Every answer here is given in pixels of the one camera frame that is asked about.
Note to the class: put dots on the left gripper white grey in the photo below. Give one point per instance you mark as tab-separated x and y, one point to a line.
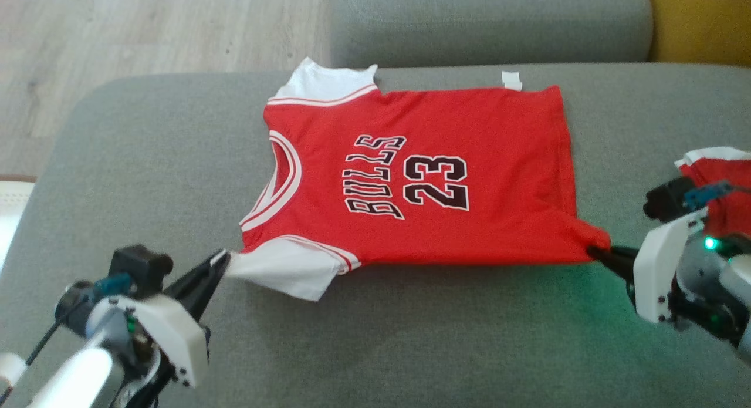
170	337

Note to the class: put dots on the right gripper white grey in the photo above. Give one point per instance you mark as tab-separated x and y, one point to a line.
663	267

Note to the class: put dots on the red shorts white stripe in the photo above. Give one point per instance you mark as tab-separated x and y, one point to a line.
727	173

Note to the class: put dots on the red Bulls 23 jersey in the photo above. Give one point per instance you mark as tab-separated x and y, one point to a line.
469	220

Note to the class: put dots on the left robot arm silver white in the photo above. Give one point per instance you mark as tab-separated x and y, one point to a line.
76	373

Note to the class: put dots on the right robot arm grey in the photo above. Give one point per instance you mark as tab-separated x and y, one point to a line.
740	296

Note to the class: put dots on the white laundry basket brown rim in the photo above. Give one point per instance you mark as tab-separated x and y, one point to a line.
12	220

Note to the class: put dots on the grey and yellow sofa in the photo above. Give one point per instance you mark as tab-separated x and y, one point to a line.
410	337

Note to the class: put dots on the wide yellow sofa back cushion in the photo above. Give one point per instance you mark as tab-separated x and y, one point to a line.
704	20

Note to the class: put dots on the long grey sofa seat cushion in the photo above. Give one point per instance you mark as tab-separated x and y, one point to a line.
481	20

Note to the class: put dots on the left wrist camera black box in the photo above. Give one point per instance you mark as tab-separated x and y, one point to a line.
141	267

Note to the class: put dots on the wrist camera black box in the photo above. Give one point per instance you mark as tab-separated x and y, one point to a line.
666	199
141	267

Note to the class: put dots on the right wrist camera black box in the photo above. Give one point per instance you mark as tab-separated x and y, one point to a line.
666	199

